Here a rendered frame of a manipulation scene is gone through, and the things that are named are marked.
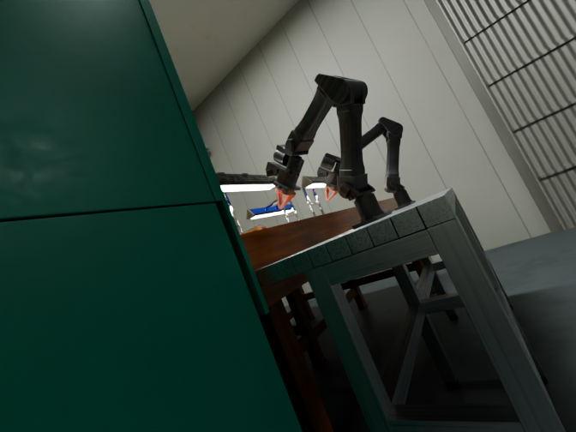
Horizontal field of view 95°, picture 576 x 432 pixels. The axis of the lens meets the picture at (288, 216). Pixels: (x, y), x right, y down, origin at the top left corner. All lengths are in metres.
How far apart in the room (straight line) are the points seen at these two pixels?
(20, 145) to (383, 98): 3.04
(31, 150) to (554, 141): 3.09
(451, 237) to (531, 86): 2.69
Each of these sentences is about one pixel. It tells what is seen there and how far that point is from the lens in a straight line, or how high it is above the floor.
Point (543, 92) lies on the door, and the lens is 3.12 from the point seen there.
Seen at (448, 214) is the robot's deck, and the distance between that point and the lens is 0.48.
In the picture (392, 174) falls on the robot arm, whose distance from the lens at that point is 1.37.
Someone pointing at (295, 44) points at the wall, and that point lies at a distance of 3.91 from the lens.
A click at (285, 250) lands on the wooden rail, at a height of 0.69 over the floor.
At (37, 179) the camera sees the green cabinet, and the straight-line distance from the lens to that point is 0.48.
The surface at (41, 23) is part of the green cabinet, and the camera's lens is 0.67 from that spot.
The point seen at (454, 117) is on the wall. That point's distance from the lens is 3.09.
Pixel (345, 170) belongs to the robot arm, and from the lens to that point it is 0.80.
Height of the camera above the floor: 0.68
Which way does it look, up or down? 7 degrees up
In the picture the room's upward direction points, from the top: 23 degrees counter-clockwise
